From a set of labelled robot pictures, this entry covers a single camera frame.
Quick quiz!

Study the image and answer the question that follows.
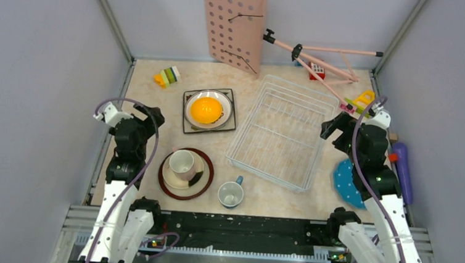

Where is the pink tripod stand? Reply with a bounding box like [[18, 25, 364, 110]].
[[263, 29, 384, 103]]

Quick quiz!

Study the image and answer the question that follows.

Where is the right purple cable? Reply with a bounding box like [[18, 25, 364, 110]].
[[343, 94, 426, 263]]

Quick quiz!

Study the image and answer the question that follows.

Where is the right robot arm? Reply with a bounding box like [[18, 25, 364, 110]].
[[321, 112, 423, 263]]

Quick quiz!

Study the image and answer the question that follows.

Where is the blue floral mug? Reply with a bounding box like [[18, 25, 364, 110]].
[[218, 175, 244, 209]]

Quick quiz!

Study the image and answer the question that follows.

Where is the pink toy brick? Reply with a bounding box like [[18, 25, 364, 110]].
[[339, 103, 356, 115]]

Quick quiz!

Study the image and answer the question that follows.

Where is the blue polka dot plate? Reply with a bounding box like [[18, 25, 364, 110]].
[[332, 158, 366, 209]]

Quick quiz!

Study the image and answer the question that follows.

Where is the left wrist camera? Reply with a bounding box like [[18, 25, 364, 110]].
[[93, 102, 133, 128]]

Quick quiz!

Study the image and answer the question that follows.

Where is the square black-rimmed plate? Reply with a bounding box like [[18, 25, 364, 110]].
[[183, 88, 237, 134]]

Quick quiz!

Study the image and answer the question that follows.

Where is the dark red round plate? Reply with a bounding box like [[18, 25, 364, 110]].
[[157, 148, 215, 201]]

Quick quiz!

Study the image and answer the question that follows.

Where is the white wire dish rack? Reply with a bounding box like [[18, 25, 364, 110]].
[[225, 75, 339, 193]]

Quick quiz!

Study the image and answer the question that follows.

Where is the yellow toy frame block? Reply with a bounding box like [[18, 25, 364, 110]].
[[353, 90, 376, 108]]

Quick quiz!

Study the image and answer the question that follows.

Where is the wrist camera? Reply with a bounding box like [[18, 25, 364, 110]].
[[364, 109, 392, 130], [93, 102, 133, 128]]

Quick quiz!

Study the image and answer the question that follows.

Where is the round printed white plate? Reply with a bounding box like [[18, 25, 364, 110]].
[[183, 90, 234, 130]]

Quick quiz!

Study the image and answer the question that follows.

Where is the pink white mug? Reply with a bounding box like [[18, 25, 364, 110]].
[[168, 149, 195, 181]]

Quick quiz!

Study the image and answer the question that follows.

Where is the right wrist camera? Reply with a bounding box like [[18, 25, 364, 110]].
[[364, 109, 392, 130]]

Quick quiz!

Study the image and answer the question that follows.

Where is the red white toy block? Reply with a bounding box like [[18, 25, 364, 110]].
[[308, 61, 326, 81]]

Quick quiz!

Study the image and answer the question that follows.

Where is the purple flashlight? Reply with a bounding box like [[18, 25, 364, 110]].
[[389, 142, 413, 204]]

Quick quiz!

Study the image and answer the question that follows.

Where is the small wooden cube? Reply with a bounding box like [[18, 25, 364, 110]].
[[389, 133, 399, 144]]

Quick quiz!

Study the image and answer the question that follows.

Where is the yellow green toy block stack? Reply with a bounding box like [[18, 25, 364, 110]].
[[154, 66, 181, 88]]

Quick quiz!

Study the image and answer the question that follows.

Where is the pink pegboard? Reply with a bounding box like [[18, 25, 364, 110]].
[[204, 0, 268, 77]]

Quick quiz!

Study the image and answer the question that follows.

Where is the yellow ribbed bowl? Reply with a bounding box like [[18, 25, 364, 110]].
[[190, 97, 223, 124]]

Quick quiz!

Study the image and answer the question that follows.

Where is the green toy brick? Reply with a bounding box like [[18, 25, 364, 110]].
[[339, 98, 372, 115]]

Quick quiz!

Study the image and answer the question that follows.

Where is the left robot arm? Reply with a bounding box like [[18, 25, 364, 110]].
[[68, 99, 165, 263]]

